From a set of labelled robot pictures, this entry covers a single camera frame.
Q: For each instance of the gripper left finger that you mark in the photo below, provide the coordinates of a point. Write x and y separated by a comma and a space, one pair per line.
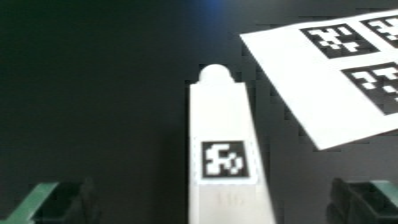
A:
22, 215

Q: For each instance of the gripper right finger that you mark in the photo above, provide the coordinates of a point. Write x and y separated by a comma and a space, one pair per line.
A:
385, 197

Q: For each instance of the white desk leg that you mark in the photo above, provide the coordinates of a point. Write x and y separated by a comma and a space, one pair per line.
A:
229, 191

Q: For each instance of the white fiducial marker sheet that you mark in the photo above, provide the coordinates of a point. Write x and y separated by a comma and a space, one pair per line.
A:
330, 61

